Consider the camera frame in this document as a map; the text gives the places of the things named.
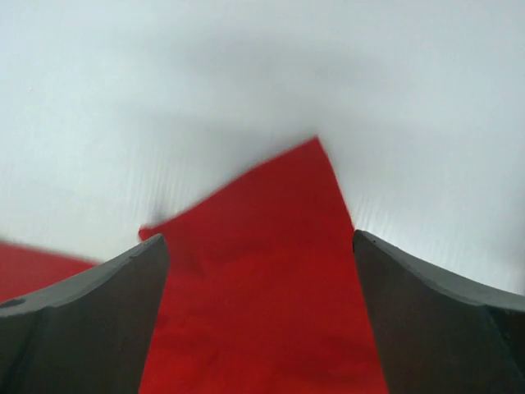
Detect red t-shirt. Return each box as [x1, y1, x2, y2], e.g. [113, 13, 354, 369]
[1, 139, 387, 393]

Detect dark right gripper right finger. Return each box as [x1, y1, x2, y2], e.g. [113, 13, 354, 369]
[353, 231, 524, 394]

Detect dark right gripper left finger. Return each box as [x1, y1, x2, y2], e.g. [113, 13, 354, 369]
[1, 235, 170, 393]

